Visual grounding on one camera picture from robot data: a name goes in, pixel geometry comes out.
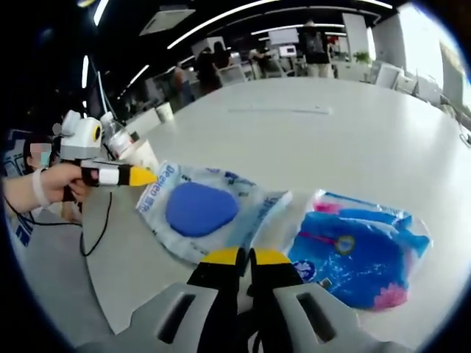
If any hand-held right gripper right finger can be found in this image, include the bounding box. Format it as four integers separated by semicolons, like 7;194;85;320
247;248;372;353

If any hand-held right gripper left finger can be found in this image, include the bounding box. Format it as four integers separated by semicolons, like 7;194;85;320
128;246;244;353

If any clear plastic bottle red label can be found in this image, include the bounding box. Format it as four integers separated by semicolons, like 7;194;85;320
99;112;136;160

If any paper cup green print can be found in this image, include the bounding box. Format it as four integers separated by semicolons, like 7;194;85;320
119;138;160;171

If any blue tissue packet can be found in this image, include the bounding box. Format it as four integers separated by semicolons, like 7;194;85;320
286;188;432;313

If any clear packet blue pad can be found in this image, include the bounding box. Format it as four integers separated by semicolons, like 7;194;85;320
135;159;294;266

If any person's left hand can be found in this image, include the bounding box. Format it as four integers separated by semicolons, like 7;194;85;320
43;161;91;206

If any plain white paper cup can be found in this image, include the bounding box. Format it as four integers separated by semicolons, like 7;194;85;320
155;101;175;123

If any ceiling air vent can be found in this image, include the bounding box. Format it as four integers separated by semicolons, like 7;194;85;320
138;7;196;37

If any white office chair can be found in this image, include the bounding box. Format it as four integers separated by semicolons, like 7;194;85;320
220;64;248;86
375;62;399;90

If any long ceiling light strip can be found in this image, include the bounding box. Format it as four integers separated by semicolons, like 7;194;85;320
167;0;393;51

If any white computer monitor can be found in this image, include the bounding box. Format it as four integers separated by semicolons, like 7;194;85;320
268;28;300;46

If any large bright window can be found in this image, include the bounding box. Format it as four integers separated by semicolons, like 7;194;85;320
399;7;471;96

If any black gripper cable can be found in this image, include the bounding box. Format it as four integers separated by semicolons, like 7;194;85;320
3;190;113;257

